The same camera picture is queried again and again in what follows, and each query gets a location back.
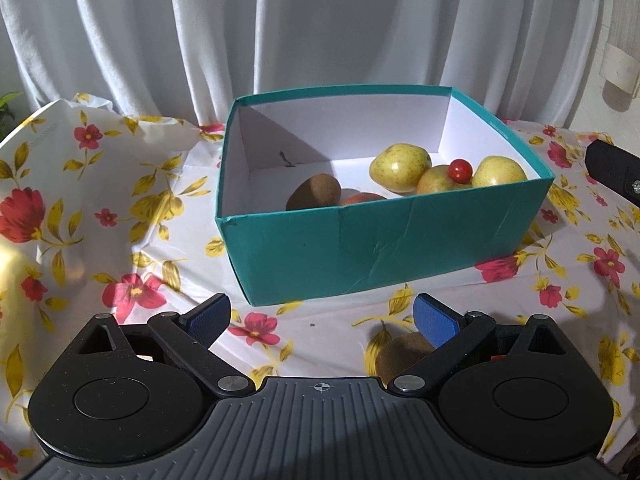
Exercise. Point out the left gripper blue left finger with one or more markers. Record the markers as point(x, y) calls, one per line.
point(186, 339)

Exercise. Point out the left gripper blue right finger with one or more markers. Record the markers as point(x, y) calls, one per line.
point(455, 337)

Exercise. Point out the yellow-red apple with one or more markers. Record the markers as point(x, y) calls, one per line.
point(436, 180)

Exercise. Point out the red apple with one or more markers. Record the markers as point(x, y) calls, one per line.
point(361, 197)

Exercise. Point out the large brown kiwi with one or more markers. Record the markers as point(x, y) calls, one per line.
point(320, 190)

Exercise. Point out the small brown kiwi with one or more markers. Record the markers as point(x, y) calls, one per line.
point(400, 354)

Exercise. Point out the floral plastic tablecloth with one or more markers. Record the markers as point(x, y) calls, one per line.
point(115, 215)

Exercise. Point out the teal cardboard box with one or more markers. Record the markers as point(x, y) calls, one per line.
point(275, 141)

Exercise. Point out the green potted plant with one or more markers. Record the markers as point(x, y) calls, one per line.
point(7, 116)

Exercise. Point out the white curtain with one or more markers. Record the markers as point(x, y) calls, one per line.
point(192, 58)

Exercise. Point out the clear wall tube holder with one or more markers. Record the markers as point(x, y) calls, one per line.
point(620, 62)

